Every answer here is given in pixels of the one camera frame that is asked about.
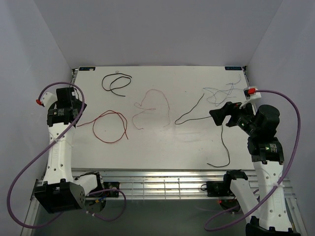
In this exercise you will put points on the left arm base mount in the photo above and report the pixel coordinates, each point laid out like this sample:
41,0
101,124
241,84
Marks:
96,203

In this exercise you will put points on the blue corner label right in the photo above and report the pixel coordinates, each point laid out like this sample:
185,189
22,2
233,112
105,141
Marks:
233,68

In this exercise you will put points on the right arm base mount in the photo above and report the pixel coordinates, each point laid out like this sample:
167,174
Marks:
227,199

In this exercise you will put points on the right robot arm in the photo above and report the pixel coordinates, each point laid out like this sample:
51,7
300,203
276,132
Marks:
265,215

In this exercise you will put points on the blue corner label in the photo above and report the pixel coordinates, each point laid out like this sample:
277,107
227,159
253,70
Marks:
233,68
87,69

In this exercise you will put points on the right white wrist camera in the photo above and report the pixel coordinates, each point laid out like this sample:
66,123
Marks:
252,95

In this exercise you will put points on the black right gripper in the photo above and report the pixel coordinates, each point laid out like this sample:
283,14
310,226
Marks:
229,108

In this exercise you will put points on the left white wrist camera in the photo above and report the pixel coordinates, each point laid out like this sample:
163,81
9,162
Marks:
47,100

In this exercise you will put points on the aluminium frame rail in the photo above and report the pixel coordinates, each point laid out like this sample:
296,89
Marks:
177,185

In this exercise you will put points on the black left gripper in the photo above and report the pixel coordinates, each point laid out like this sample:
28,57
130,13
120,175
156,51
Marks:
79,106

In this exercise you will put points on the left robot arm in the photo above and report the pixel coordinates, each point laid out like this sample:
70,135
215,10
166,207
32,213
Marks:
60,191

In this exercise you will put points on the blue corner label left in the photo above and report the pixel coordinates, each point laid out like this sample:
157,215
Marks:
87,69

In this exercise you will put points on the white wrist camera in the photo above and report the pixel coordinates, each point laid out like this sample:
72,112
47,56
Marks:
47,100
252,95

